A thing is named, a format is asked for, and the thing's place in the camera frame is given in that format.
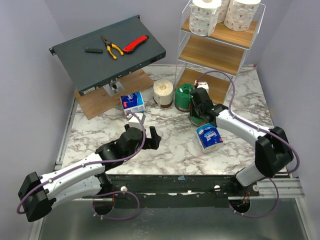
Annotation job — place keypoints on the blue Tempo roll left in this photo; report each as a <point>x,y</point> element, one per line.
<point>132,103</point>

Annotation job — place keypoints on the black aluminium mounting rail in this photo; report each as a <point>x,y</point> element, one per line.
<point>127,191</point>

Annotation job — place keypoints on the blue Tempo roll right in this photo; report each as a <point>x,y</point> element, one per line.
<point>209,138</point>

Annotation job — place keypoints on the green roll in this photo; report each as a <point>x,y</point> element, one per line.
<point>197,120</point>
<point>183,97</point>

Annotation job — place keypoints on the dark grey rack panel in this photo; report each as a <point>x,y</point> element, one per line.
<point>90,71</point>

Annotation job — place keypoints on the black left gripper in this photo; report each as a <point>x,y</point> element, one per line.
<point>152,143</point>

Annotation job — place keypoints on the blue tempo roll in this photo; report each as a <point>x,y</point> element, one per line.
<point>132,103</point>
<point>209,138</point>

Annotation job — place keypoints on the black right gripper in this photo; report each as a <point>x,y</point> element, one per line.
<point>198,110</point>

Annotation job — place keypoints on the wooden base board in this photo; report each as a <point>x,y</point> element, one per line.
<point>99,101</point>

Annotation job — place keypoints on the yellow handled pliers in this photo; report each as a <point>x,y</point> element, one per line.
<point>109,46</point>

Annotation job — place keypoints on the small floral paper roll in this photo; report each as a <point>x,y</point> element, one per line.
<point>222,10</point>

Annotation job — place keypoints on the grey metal stand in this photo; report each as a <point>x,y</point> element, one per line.
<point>113,87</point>

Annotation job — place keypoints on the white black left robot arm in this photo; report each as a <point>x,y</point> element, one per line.
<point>38,194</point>

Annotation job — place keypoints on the short floral paper roll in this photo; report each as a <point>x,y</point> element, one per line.
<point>203,16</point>

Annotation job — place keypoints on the large floral paper roll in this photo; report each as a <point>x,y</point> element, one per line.
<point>240,14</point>

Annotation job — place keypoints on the green roll front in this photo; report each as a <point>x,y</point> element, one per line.
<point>197,120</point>

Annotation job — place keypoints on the beige brown paper roll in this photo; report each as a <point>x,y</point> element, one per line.
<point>163,93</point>

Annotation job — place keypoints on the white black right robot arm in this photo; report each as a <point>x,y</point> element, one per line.
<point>272,150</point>

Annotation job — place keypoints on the small black connector block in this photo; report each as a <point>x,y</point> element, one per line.
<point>93,50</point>

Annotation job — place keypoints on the white wire wooden shelf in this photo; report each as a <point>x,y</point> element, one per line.
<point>220,55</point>

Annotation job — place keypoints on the red black utility knife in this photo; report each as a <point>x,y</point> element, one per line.
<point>131,47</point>

